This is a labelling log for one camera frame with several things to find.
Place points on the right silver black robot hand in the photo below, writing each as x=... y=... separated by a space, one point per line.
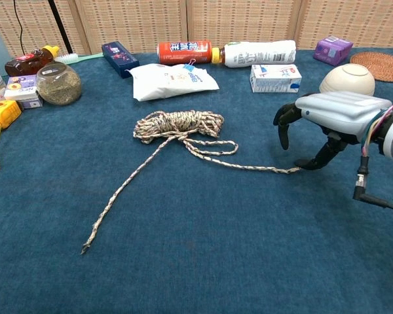
x=340 y=111

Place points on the beige upturned bowl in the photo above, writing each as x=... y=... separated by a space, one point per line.
x=347 y=78

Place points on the round brown woven coaster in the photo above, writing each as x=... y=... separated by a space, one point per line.
x=380 y=65

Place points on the purple carton box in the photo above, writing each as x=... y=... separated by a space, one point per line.
x=332 y=50

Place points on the white blue milk carton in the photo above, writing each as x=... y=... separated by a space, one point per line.
x=275 y=78

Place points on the white bottle yellow cap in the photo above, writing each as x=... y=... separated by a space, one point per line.
x=258 y=54

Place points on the bamboo folding screen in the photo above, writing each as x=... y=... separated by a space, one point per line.
x=216 y=23

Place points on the blue binder clip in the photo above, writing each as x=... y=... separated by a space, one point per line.
x=189 y=67

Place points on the orange drink can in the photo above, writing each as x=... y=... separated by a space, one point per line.
x=183 y=52

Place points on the white plastic pouch bag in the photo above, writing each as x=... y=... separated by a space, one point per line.
x=163 y=81

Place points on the blue felt table cover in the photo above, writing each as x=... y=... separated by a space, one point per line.
x=196 y=229

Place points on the dark blue rectangular box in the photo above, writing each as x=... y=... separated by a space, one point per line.
x=118 y=57

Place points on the mint green brush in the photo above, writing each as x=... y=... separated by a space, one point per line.
x=67 y=58

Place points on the glass jar black lid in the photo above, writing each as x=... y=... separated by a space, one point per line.
x=59 y=86

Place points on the black stand pole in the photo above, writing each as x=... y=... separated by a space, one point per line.
x=59 y=29

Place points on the brown syrup bottle yellow cap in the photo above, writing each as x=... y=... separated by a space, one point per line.
x=26 y=63

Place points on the small white purple box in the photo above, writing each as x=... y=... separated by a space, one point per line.
x=21 y=88

